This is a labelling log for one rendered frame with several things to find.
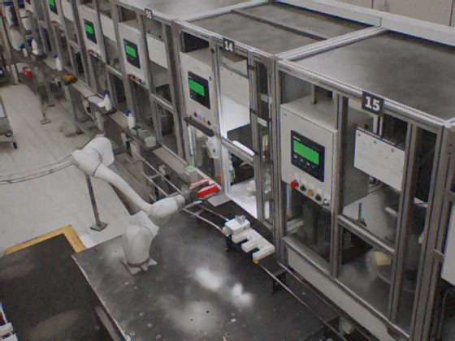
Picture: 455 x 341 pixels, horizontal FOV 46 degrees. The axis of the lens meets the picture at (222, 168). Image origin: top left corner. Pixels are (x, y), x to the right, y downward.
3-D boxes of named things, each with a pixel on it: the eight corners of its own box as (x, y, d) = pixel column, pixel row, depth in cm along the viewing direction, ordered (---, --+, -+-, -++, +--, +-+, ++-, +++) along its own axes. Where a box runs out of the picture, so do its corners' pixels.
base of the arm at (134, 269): (134, 279, 342) (132, 272, 339) (120, 261, 359) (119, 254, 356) (160, 267, 350) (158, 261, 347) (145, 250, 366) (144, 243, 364)
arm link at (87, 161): (96, 166, 321) (106, 155, 332) (69, 151, 321) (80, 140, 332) (90, 181, 329) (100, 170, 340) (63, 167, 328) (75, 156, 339)
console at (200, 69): (183, 115, 387) (175, 53, 364) (217, 104, 399) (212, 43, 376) (214, 135, 355) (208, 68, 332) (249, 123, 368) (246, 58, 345)
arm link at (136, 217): (137, 247, 363) (149, 227, 381) (157, 241, 356) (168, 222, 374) (74, 152, 336) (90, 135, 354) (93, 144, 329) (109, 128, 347)
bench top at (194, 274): (71, 259, 371) (71, 254, 369) (204, 205, 417) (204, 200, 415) (175, 419, 258) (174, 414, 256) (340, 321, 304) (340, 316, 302)
